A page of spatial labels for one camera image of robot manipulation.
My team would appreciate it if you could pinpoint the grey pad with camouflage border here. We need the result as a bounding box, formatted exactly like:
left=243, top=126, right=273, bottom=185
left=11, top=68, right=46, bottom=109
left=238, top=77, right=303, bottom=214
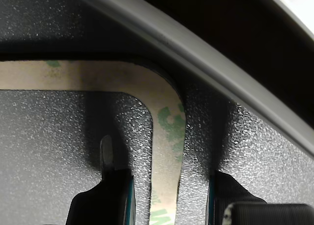
left=0, top=59, right=186, bottom=225

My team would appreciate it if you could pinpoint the dark textured tray pad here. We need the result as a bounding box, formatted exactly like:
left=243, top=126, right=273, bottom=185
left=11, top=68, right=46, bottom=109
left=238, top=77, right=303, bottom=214
left=0, top=0, right=314, bottom=225

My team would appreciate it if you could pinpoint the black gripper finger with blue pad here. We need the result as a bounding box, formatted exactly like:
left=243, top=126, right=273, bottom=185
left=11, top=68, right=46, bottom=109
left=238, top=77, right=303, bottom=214
left=65, top=134, right=136, bottom=225
left=207, top=169, right=267, bottom=225

